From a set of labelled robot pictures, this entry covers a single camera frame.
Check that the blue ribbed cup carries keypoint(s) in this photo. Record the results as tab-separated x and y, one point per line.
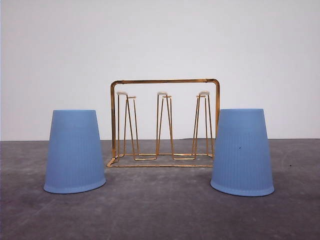
74	161
241	164

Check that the gold wire cup rack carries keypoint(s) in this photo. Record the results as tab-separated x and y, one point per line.
164	123

